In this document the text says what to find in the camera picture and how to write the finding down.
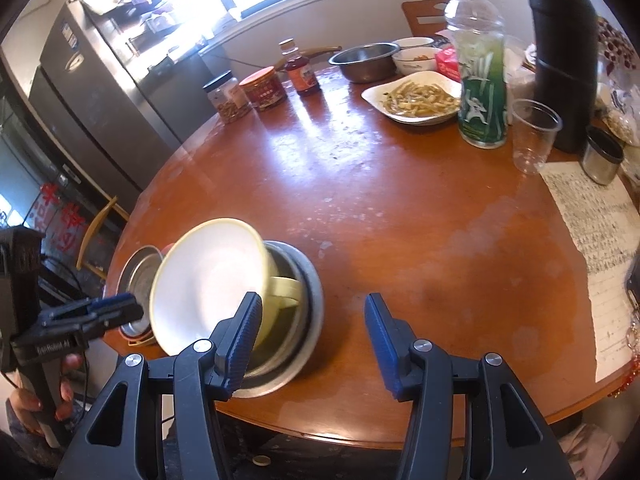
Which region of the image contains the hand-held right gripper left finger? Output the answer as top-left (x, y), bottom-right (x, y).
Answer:
top-left (52, 291), bottom-right (263, 480)

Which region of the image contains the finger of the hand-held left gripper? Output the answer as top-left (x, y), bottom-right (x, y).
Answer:
top-left (41, 293), bottom-right (146, 342)

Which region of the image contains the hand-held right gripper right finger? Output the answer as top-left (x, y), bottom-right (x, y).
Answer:
top-left (363, 292), bottom-right (576, 480)

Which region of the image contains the shallow steel bowl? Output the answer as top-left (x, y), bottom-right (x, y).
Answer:
top-left (104, 245), bottom-right (168, 340)

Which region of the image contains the deep steel bowl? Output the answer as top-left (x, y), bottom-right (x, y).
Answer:
top-left (231, 240), bottom-right (326, 400)

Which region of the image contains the yellow bowl with handle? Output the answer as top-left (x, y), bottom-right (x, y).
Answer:
top-left (149, 217), bottom-right (304, 361)

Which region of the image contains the person's left hand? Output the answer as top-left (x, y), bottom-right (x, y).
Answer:
top-left (6, 353), bottom-right (85, 437)

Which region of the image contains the red window decoration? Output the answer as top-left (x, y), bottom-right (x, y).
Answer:
top-left (27, 180), bottom-right (83, 256)

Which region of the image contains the stainless steel refrigerator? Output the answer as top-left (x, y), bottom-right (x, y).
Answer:
top-left (29, 0), bottom-right (217, 203)

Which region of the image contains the printed bag on floor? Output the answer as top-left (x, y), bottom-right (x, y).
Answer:
top-left (556, 422), bottom-right (621, 480)

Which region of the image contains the clear jar with black lid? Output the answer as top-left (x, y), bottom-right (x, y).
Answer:
top-left (202, 70), bottom-right (252, 124)

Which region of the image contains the printed paper sheet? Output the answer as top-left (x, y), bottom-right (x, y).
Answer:
top-left (539, 159), bottom-right (640, 386)

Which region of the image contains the bunch of keys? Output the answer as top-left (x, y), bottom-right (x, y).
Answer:
top-left (622, 280), bottom-right (640, 396)

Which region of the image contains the white plate with food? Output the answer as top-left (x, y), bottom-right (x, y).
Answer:
top-left (360, 73), bottom-right (463, 126)

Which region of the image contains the red label jar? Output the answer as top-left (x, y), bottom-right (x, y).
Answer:
top-left (238, 66), bottom-right (288, 112)

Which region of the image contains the clear plastic cup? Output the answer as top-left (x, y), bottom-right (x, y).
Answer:
top-left (510, 99), bottom-right (563, 176)

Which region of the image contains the green label plastic bottle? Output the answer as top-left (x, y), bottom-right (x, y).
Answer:
top-left (444, 0), bottom-right (509, 149)

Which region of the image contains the brown sauce bottle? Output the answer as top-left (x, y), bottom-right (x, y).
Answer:
top-left (278, 38), bottom-right (322, 97)

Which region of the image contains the wide steel bowl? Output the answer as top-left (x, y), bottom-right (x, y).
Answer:
top-left (328, 43), bottom-right (402, 84)

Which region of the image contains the small steel cup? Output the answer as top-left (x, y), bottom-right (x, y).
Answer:
top-left (581, 127), bottom-right (626, 186)

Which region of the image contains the white patterned bowl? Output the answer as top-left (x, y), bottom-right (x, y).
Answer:
top-left (391, 37), bottom-right (436, 75)

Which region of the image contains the red packet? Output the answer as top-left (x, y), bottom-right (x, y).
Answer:
top-left (434, 48), bottom-right (463, 82)

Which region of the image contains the clear bag of nuts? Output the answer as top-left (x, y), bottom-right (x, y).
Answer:
top-left (597, 82), bottom-right (640, 147)

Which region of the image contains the black thermos flask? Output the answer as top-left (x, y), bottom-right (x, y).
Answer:
top-left (523, 0), bottom-right (599, 155)

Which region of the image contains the red white patterned cloth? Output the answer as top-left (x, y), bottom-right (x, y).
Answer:
top-left (595, 15), bottom-right (640, 86)

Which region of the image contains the yellow frame chair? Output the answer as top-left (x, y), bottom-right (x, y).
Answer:
top-left (76, 196), bottom-right (132, 277)

